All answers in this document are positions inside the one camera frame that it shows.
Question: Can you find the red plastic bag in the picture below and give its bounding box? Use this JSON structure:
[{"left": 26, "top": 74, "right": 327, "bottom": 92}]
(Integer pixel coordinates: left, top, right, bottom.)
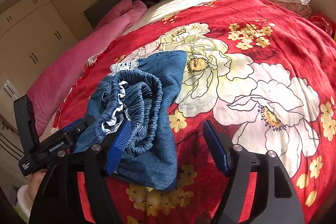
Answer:
[{"left": 309, "top": 12, "right": 335, "bottom": 40}]

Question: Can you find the pink rolled quilt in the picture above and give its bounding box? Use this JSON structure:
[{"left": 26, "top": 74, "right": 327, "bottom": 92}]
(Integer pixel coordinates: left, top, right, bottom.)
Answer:
[{"left": 27, "top": 0, "right": 147, "bottom": 136}]

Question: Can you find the blue denim pants lace hem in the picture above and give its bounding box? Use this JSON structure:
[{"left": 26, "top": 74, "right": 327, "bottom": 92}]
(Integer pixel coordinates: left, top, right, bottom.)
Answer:
[{"left": 72, "top": 51, "right": 187, "bottom": 190}]

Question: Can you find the left forearm green sleeve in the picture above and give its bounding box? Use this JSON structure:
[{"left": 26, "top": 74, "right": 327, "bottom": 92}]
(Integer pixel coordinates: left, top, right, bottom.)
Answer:
[{"left": 14, "top": 185, "right": 33, "bottom": 223}]

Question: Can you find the left hand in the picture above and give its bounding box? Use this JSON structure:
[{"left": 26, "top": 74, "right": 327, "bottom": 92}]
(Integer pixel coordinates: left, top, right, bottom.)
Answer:
[{"left": 28, "top": 169, "right": 47, "bottom": 200}]

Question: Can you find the cream wardrobe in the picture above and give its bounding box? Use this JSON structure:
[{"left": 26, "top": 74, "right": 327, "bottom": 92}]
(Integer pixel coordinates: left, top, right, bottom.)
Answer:
[{"left": 1, "top": 0, "right": 77, "bottom": 123}]

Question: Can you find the red floral blanket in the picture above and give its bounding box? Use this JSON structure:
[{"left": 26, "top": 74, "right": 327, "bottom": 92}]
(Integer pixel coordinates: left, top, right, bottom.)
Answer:
[{"left": 53, "top": 0, "right": 335, "bottom": 223}]

